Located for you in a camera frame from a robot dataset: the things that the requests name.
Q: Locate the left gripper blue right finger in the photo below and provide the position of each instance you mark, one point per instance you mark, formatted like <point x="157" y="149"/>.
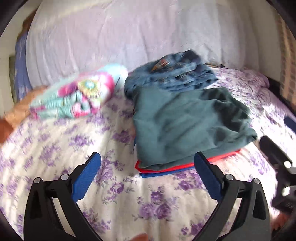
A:
<point x="221" y="189"/>

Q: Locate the folded blue denim jeans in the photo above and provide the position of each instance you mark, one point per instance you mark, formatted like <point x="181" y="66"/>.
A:
<point x="176" y="72"/>

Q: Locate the folded teal pink floral quilt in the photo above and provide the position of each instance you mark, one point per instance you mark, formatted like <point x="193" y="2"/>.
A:
<point x="79" y="95"/>

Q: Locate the person's left hand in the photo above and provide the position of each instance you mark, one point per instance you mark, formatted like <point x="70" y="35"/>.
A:
<point x="140" y="237"/>

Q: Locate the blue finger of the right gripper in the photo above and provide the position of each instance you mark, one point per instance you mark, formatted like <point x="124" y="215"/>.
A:
<point x="289" y="122"/>

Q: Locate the purple floral bedspread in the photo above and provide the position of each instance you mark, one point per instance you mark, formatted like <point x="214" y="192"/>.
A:
<point x="119" y="205"/>

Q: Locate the lavender lace headboard cover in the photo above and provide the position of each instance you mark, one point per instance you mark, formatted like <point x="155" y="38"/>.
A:
<point x="68" y="37"/>

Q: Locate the person's right hand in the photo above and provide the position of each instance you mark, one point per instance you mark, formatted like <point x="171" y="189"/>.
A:
<point x="279" y="221"/>

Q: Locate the red white blue garment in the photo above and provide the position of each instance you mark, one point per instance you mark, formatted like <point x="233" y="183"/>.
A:
<point x="146" y="173"/>

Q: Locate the beige checkered curtain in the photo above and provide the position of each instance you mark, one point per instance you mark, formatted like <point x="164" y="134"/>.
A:
<point x="287" y="73"/>

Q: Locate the teal fleece pants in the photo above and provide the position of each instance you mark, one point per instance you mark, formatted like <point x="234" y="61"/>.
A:
<point x="172" y="127"/>

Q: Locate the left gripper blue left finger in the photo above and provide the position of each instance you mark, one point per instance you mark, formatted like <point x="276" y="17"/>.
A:
<point x="72" y="189"/>

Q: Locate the orange brown pillow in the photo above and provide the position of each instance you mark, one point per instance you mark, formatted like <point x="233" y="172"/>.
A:
<point x="18" y="113"/>

